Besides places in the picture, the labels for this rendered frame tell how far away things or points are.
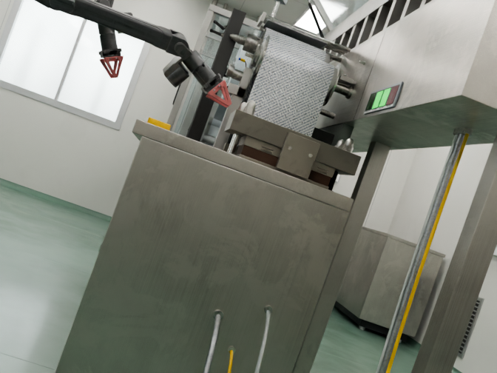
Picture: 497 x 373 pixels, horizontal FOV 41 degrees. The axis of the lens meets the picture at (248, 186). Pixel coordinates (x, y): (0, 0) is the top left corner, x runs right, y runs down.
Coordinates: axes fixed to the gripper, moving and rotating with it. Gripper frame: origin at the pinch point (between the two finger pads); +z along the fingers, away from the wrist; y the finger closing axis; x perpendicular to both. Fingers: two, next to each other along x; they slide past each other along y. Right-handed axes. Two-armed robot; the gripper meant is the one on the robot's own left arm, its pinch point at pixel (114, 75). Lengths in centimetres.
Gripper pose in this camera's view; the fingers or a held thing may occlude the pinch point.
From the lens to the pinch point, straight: 243.7
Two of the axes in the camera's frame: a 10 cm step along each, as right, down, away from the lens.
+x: -9.1, 1.9, -3.6
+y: -3.9, -1.3, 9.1
